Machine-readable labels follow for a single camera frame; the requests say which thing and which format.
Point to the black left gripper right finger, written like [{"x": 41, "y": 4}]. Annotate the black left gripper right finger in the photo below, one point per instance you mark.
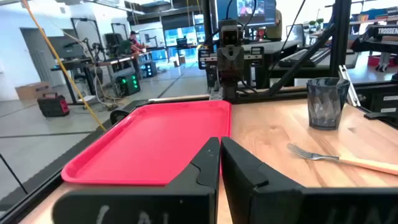
[{"x": 264, "y": 202}]

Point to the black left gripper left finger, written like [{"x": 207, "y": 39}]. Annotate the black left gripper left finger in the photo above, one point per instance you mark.
[{"x": 186, "y": 202}]

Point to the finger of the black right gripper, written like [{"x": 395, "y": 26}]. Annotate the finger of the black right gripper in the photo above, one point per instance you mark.
[
  {"x": 226, "y": 90},
  {"x": 234, "y": 90}
]

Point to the black Trossen-labelled robot arm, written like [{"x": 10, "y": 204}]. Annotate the black Trossen-labelled robot arm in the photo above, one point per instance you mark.
[{"x": 379, "y": 37}]

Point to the red plastic tray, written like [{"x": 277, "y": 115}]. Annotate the red plastic tray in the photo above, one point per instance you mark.
[{"x": 149, "y": 140}]

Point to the large computer monitor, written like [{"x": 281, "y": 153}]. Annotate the large computer monitor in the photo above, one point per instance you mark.
[{"x": 248, "y": 11}]

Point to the person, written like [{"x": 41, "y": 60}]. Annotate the person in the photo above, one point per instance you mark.
[
  {"x": 275, "y": 29},
  {"x": 134, "y": 42}
]

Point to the black keyboard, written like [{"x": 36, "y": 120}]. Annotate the black keyboard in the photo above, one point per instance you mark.
[{"x": 303, "y": 57}]

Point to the computer case with blue lights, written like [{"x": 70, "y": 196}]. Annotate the computer case with blue lights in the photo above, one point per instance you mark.
[{"x": 149, "y": 69}]

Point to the computer case with green lights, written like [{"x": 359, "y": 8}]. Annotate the computer case with green lights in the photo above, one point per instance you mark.
[{"x": 129, "y": 84}]

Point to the silver metal strip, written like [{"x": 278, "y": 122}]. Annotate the silver metal strip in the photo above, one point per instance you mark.
[{"x": 349, "y": 85}]

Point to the long workshop desk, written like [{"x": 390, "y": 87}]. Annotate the long workshop desk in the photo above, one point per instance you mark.
[{"x": 93, "y": 62}]

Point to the black box with white labels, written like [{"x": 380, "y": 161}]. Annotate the black box with white labels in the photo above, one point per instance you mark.
[{"x": 379, "y": 99}]

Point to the red and black floor box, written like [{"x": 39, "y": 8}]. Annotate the red and black floor box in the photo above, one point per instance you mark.
[{"x": 53, "y": 105}]

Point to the cardboard box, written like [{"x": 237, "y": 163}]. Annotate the cardboard box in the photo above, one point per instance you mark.
[{"x": 32, "y": 90}]

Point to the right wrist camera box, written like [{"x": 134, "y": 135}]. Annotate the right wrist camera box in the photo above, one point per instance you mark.
[{"x": 230, "y": 35}]

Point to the black diagonal frame brace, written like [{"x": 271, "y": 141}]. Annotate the black diagonal frame brace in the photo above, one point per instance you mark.
[{"x": 298, "y": 62}]

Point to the black aluminium frame post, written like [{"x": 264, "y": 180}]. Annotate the black aluminium frame post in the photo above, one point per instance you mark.
[{"x": 340, "y": 37}]

